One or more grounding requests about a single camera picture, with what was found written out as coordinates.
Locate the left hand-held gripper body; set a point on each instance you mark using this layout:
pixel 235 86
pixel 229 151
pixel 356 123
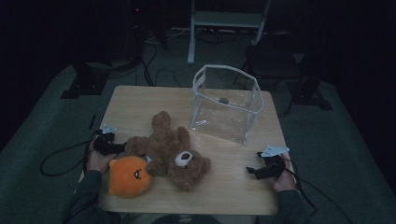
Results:
pixel 106 144

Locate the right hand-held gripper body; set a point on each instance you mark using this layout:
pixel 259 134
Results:
pixel 274 165

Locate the orange plush toy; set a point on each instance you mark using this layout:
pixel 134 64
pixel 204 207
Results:
pixel 127 177

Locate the brown teddy bear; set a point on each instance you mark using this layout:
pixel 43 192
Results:
pixel 165 143

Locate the person's right hand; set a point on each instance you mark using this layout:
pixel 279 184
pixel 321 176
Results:
pixel 286 182

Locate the black stand base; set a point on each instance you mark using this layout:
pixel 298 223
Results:
pixel 311 98
pixel 85 84

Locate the black chair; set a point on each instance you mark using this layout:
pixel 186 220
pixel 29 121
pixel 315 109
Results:
pixel 272 59

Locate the white frame desk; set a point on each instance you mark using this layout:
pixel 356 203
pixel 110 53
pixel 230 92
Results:
pixel 229 18

